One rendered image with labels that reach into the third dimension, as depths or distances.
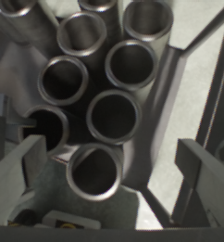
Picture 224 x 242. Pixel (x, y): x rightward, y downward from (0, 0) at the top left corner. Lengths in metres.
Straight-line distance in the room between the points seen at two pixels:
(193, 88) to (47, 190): 0.95
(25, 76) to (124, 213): 0.80
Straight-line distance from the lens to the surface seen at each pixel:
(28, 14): 0.58
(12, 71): 0.87
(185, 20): 1.19
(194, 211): 0.36
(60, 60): 0.45
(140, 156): 0.65
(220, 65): 0.44
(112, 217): 0.99
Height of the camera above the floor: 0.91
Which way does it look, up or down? 81 degrees down
